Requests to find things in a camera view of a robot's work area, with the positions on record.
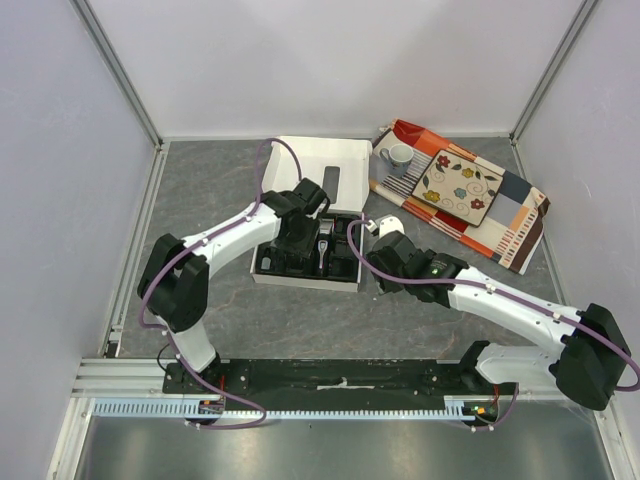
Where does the black silver hair clipper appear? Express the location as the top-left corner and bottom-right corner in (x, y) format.
(317, 218), (335, 276)

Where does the white clipper kit box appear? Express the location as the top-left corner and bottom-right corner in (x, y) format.
(249, 135), (374, 294)

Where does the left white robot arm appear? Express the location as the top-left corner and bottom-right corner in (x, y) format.
(137, 178), (330, 393)

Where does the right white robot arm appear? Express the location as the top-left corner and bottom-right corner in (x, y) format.
(366, 231), (632, 411)

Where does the floral square plate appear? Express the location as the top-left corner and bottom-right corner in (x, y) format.
(412, 150), (503, 227)

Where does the white blue mug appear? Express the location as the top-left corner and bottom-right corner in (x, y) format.
(379, 144), (414, 177)

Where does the patterned colourful cloth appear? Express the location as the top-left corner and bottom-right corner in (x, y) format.
(369, 119), (550, 275)

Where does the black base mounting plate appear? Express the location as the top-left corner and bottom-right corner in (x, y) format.
(162, 357), (521, 409)

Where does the slotted grey cable duct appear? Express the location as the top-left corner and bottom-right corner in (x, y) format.
(92, 398), (499, 421)

